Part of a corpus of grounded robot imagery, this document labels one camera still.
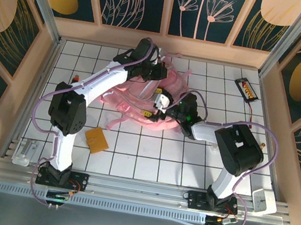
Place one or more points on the pink student backpack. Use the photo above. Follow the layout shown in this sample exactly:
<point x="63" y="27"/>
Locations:
<point x="136" y="95"/>

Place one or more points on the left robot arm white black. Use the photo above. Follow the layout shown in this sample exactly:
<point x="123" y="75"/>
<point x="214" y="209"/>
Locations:
<point x="103" y="81"/>

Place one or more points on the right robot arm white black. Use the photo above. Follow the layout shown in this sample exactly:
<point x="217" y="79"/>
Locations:
<point x="202" y="132"/>

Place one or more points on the small clear plastic box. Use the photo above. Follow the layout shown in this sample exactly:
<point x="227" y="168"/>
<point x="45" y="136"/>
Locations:
<point x="214" y="149"/>

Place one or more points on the orange-brown leather wallet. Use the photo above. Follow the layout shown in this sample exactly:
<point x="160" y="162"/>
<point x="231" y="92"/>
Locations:
<point x="96" y="140"/>

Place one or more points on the black tray with red-orange items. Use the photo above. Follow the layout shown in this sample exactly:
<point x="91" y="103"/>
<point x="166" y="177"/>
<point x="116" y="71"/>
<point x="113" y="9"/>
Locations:
<point x="247" y="90"/>

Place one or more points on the red and black marker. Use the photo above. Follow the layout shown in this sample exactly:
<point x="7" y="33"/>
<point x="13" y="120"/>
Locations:
<point x="76" y="79"/>

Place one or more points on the white square clock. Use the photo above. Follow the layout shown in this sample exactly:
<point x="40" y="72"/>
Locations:
<point x="263" y="201"/>

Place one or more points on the aluminium mounting rail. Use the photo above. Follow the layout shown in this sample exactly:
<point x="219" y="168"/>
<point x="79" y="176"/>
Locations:
<point x="137" y="187"/>

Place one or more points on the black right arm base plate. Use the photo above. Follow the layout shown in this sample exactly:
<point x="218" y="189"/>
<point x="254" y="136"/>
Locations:
<point x="196" y="200"/>

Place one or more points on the aluminium side rail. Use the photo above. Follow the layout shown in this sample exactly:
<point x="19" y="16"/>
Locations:
<point x="271" y="168"/>
<point x="46" y="71"/>

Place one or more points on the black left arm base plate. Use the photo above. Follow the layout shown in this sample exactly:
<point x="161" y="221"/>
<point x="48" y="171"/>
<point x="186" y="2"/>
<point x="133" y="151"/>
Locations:
<point x="80" y="181"/>

